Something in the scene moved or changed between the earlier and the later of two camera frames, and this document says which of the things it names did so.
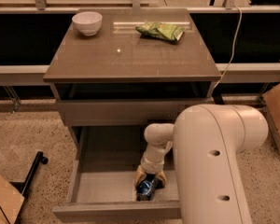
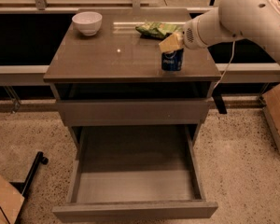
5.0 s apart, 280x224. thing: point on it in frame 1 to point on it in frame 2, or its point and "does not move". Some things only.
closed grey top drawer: (123, 112) does not move
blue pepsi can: (147, 189) to (172, 61)
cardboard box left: (7, 197) does not move
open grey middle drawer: (102, 181) does not move
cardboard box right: (276, 109) does not move
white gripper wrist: (149, 168) to (189, 36)
